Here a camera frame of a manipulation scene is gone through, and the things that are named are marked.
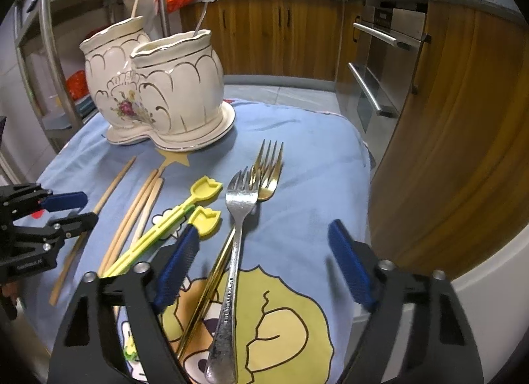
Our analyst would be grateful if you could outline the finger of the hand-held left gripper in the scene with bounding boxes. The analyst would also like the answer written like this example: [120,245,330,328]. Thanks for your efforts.
[12,211,99,252]
[0,183,88,219]

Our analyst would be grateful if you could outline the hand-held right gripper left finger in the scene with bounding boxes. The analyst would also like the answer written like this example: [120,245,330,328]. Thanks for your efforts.
[47,225,201,384]

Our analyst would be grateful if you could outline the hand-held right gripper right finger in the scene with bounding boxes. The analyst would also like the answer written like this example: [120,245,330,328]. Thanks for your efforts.
[328,219,484,384]

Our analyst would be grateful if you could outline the yellow training chopstick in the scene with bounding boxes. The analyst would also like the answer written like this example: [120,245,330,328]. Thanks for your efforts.
[100,176,224,277]
[111,205,222,277]

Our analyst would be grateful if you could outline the cream ceramic utensil holder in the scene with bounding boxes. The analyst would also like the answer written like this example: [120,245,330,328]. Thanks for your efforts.
[79,16,237,150]

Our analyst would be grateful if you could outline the silver fork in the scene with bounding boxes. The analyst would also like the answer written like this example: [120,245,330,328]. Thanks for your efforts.
[204,167,260,384]

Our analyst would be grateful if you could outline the gold fork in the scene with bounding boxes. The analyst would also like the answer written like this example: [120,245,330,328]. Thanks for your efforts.
[176,139,285,362]

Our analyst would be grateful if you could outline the blue cartoon printed blanket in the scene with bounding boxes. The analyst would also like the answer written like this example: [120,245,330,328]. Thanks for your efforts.
[35,97,373,384]

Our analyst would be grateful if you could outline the metal shelf rack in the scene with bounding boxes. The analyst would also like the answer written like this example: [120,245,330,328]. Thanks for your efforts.
[12,0,172,149]

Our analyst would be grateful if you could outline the wooden stove base cabinet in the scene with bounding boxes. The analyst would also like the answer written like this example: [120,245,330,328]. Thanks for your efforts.
[368,1,529,281]

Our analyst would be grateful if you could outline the built-in steel oven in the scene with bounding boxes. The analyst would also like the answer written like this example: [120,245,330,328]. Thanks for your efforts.
[335,0,432,145]

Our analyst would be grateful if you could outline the wooden sink base cabinet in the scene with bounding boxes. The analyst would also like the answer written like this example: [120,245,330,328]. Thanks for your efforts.
[180,0,346,81]

